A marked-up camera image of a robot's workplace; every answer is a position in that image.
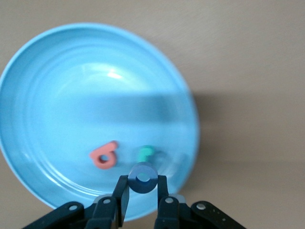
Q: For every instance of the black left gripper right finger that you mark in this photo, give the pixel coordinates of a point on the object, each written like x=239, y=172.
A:
x=166, y=212

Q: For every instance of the blue plate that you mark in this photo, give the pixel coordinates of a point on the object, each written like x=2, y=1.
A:
x=71, y=95

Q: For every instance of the blue letter o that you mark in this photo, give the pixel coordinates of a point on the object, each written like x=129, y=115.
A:
x=133, y=183

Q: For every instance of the teal letter j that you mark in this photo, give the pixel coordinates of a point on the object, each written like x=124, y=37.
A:
x=144, y=152

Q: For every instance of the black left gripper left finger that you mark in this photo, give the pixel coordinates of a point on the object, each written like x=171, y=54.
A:
x=107, y=210

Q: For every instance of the pink letter a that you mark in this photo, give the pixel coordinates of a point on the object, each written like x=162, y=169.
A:
x=97, y=161

